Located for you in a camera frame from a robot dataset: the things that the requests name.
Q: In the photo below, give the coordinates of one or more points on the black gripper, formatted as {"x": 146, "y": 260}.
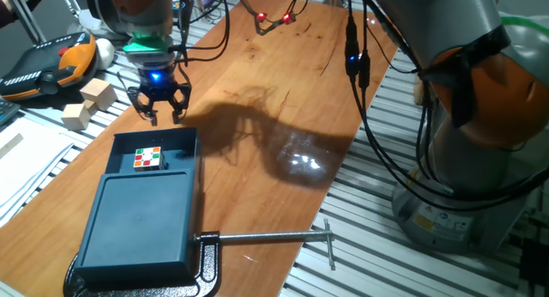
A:
{"x": 156, "y": 84}

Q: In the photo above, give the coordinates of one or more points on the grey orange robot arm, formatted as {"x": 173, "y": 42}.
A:
{"x": 429, "y": 18}

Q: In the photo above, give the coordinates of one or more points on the person forearm dark sleeve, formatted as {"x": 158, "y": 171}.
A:
{"x": 17, "y": 11}

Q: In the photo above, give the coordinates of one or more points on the dark blue drawer cabinet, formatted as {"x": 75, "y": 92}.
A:
{"x": 137, "y": 220}

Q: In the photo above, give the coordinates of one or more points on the scrambled rubik's cube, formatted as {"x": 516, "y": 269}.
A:
{"x": 148, "y": 159}

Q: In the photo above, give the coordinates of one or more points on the green wrist mounting plate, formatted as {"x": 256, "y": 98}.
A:
{"x": 148, "y": 44}

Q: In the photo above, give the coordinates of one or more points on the large wooden cube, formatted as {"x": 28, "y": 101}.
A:
{"x": 99, "y": 93}

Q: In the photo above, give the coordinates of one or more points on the tiny wooden block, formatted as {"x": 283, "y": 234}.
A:
{"x": 90, "y": 106}

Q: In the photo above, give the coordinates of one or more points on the white ball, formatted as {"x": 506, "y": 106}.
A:
{"x": 105, "y": 52}

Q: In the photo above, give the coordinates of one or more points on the small wooden cube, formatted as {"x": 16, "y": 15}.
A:
{"x": 75, "y": 116}

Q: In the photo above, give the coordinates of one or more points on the orange wooden board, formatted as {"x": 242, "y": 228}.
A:
{"x": 279, "y": 65}

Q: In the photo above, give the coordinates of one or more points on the orange black teach pendant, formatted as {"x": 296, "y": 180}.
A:
{"x": 38, "y": 69}

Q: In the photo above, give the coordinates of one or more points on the metal tripod leg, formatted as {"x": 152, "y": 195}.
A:
{"x": 25, "y": 16}
{"x": 68, "y": 3}

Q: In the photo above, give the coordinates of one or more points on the white paper stack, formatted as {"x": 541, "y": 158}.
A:
{"x": 25, "y": 172}

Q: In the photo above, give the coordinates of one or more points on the black keyboard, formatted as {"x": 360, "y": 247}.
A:
{"x": 7, "y": 111}

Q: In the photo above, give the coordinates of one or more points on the small wooden bar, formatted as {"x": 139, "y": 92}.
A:
{"x": 10, "y": 145}

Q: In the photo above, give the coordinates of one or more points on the black metal c-clamp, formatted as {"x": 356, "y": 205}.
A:
{"x": 208, "y": 267}

